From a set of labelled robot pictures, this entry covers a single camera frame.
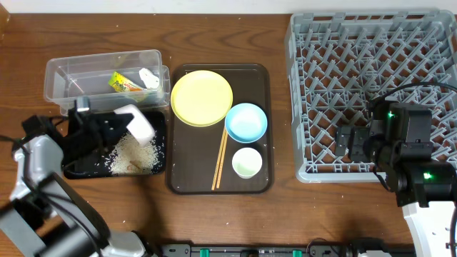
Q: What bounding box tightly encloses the white bowl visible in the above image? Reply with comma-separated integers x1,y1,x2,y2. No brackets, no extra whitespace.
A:
114,104,156,147

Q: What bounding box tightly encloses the pile of rice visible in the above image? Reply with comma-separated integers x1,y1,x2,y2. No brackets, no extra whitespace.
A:
104,132,165,176

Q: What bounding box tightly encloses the green snack wrapper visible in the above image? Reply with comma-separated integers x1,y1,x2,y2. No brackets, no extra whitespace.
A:
108,71,144,92

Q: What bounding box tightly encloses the white napkin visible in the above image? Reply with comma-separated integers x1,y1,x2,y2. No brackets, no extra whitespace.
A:
139,68,160,89

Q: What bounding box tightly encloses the light blue bowl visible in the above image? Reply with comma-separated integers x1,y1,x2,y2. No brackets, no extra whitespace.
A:
224,103,268,143

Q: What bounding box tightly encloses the pale green cup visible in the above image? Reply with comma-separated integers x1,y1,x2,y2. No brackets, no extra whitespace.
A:
232,148,263,179

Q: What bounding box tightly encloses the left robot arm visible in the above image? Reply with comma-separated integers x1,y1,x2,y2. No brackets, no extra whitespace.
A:
1,105,155,256

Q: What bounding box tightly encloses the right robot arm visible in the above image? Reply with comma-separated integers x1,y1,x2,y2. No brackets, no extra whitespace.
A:
335,99,456,256

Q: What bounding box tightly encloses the black waste tray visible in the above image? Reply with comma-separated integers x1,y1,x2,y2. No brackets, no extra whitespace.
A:
64,110,166,179

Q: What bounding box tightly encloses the grey dishwasher rack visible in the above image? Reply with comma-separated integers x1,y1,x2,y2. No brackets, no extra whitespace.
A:
285,10,456,183

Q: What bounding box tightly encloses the brown food scrap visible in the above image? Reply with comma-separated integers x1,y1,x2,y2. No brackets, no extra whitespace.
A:
129,161,143,173

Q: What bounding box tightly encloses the clear plastic bin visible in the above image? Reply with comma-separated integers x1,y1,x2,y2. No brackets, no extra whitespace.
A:
44,49,171,115

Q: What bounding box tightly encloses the yellow plate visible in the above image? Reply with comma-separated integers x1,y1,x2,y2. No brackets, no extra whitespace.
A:
171,70,233,127

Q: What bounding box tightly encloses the dark brown serving tray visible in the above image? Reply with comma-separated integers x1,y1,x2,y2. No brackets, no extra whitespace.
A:
166,64,273,195

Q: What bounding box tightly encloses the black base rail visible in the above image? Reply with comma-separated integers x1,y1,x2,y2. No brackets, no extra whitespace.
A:
160,242,416,257

